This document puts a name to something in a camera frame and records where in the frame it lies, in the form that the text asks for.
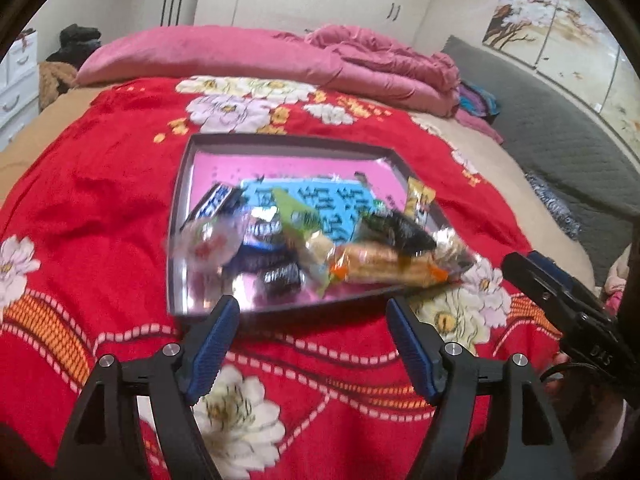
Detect red floral blanket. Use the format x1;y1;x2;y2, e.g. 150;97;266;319
0;76;563;480

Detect dark clothes pile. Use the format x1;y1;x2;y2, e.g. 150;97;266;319
60;24;103;61

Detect green milk candy packet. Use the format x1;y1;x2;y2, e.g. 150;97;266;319
272;187;338;293

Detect black and white patterned cloth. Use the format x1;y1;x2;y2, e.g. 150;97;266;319
525;172;583;238

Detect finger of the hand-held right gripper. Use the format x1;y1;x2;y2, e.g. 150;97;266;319
501;251;577;337
526;250;602;314

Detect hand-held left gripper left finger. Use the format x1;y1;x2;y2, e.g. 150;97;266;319
52;294;242;480

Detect orange snack packet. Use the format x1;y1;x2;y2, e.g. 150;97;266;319
327;241;448;287

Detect brown chocolate bar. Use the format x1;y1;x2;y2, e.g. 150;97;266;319
187;182;246;226

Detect pink book with blue panel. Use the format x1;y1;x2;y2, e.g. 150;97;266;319
182;152;416;306

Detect blue cookie packet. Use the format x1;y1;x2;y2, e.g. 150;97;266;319
235;210;296;268

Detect dark sandwich cookie clear wrapper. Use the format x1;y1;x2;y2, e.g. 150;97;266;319
260;261;307;295

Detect pink quilt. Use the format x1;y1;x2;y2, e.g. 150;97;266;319
75;25;503;143

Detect brown fuzzy cloth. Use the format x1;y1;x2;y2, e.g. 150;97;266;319
39;62;78;111

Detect black pea snack packet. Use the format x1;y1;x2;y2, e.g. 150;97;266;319
357;207;438;256

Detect floral wall mural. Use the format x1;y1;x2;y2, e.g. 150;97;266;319
482;0;640;153

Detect long yellow snack packet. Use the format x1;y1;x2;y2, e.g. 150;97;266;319
404;176;437;223

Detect grey quilted bed pad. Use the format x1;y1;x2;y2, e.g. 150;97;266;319
440;35;640;261

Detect purple and teal clothes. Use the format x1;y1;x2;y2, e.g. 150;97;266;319
457;80;501;118

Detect grey shallow cardboard box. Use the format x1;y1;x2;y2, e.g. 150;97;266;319
166;132;453;318

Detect pink plush toy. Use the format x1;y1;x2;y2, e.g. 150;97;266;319
602;245;633;306

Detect white drawer cabinet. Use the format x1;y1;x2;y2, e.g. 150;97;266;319
0;30;41;151

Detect clear red pastry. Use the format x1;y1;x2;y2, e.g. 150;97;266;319
167;210;251;273

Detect clear bag of brown snack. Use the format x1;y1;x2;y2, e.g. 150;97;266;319
432;227;478;281

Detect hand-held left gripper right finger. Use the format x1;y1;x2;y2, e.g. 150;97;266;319
386;297;576;480

